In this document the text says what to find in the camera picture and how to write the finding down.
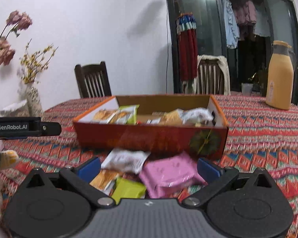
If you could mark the white cracker snack packet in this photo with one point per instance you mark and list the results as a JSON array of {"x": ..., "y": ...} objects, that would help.
[{"x": 104, "y": 116}]

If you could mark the white brown snack packet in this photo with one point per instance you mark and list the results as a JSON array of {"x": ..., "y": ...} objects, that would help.
[{"x": 125, "y": 161}]

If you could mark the light blue hanging shirt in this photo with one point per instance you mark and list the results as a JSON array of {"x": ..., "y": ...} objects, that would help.
[{"x": 232, "y": 32}]

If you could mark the dark wooden chair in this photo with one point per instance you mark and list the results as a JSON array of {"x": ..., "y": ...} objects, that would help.
[{"x": 92, "y": 80}]

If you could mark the pink snack packet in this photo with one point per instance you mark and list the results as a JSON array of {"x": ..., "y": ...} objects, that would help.
[{"x": 169, "y": 175}]

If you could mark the floral ceramic vase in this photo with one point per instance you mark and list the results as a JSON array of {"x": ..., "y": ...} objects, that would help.
[{"x": 33, "y": 100}]

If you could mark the red hanging garment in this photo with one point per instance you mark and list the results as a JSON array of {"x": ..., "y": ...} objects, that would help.
[{"x": 187, "y": 46}]

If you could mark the yellow thermos jug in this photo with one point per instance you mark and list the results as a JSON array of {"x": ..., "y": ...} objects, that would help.
[{"x": 280, "y": 77}]

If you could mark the orange cracker packet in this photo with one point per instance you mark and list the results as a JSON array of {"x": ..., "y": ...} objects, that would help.
[{"x": 105, "y": 180}]

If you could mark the patterned red tablecloth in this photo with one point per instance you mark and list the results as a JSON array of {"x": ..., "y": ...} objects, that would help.
[{"x": 259, "y": 136}]

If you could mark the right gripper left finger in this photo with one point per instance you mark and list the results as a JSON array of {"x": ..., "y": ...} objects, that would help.
[{"x": 78, "y": 179}]

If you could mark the orange cardboard box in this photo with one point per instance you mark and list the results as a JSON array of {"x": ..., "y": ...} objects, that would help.
[{"x": 206, "y": 140}]

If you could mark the pink hanging clothes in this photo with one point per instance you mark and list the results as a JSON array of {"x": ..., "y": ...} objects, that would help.
[{"x": 245, "y": 12}]

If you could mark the pink artificial flowers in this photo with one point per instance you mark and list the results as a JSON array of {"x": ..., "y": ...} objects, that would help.
[{"x": 16, "y": 21}]

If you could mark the cake slice packet right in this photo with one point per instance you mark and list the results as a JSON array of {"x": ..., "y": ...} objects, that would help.
[{"x": 172, "y": 118}]

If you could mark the green packet on table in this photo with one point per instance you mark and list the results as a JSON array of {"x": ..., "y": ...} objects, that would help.
[{"x": 125, "y": 188}]

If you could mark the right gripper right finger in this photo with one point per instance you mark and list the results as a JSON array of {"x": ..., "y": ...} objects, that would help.
[{"x": 219, "y": 180}]

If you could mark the silver snack packet in box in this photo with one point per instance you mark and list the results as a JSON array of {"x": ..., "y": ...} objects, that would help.
[{"x": 196, "y": 115}]

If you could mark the cake slice packet green top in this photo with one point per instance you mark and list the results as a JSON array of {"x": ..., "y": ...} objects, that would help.
[{"x": 127, "y": 115}]

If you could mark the wooden chair with cloth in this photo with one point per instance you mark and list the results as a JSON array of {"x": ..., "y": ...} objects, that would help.
[{"x": 212, "y": 75}]

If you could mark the yellow flower branches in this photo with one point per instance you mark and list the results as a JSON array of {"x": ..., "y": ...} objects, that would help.
[{"x": 33, "y": 64}]

